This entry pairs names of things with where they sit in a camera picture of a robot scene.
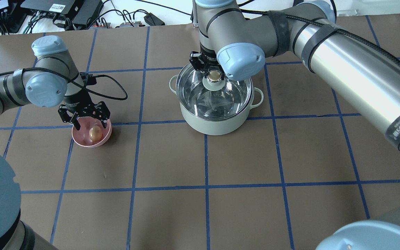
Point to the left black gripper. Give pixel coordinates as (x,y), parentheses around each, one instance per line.
(76,102)

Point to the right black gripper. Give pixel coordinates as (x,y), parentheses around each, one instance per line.
(207,59)

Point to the brown egg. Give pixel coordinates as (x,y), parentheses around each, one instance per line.
(95,133)

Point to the glass pot lid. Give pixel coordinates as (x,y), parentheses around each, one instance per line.
(211,101)

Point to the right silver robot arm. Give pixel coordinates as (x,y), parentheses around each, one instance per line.
(364,74)

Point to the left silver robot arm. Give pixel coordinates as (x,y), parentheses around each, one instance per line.
(53,81)

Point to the pale green cooking pot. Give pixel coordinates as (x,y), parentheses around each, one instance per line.
(224,126)

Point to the pink bowl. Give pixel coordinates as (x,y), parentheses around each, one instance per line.
(81,136)

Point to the black power adapter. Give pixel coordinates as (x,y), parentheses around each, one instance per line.
(153,20)

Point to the black electronics box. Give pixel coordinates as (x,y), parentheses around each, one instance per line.
(80,12)

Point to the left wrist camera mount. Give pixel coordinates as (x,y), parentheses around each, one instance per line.
(88,79)

